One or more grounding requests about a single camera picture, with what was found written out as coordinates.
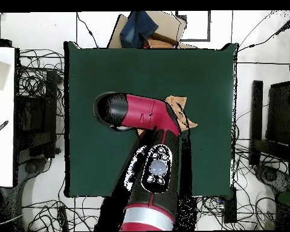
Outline tan terry towel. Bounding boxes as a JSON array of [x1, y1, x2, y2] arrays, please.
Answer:
[[136, 95, 198, 137]]

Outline dark green table cloth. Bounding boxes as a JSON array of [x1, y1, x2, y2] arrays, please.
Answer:
[[63, 40, 239, 199]]

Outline blue denim jeans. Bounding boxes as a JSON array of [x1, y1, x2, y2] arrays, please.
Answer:
[[119, 10, 160, 48]]

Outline brown cardboard box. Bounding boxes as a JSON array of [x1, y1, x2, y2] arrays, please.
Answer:
[[107, 10, 198, 49]]

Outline black striped stick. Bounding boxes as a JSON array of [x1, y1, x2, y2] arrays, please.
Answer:
[[0, 120, 10, 140]]

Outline white side table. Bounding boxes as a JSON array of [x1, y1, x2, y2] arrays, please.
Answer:
[[0, 47, 16, 187]]

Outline black metal frame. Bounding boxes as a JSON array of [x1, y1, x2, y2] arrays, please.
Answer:
[[14, 69, 61, 159], [248, 80, 290, 167]]

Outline black cable tangle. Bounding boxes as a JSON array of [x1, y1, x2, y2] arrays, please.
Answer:
[[18, 48, 65, 117], [21, 196, 105, 232], [231, 103, 290, 231], [195, 195, 233, 231]]

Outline thin black cable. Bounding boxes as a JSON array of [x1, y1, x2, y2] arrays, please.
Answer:
[[76, 11, 99, 48]]

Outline grey square frame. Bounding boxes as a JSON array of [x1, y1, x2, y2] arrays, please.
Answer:
[[176, 10, 211, 42]]

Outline black cable with connector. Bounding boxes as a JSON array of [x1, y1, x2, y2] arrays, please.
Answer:
[[238, 10, 290, 52]]

